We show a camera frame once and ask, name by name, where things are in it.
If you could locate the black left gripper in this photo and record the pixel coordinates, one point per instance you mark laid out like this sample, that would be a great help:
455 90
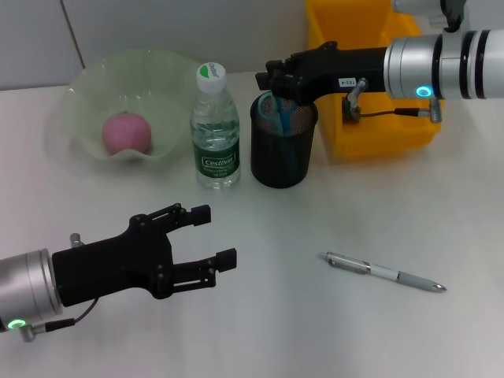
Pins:
110 264

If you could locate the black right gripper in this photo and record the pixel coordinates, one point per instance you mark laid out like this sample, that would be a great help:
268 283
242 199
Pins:
334 67

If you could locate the blue and teal scissors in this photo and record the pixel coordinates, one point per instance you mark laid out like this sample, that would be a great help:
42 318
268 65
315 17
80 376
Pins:
281 122

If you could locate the clear water bottle green label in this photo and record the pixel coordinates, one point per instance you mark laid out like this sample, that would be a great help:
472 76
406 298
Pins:
216 157

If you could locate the pink peach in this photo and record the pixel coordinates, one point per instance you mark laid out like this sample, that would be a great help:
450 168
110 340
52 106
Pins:
126 134

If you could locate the silver grey pen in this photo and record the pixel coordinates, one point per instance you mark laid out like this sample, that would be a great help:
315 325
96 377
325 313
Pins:
378 271

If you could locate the black mesh pen holder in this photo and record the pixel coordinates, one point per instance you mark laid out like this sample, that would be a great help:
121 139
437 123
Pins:
271 165

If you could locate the green glass fruit bowl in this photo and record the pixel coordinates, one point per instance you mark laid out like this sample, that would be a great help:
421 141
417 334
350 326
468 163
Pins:
157 78

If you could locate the yellow plastic bin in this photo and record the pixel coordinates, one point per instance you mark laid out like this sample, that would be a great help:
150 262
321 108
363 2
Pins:
374 134

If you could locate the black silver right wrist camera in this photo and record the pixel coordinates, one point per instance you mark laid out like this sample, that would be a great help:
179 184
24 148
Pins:
417 10

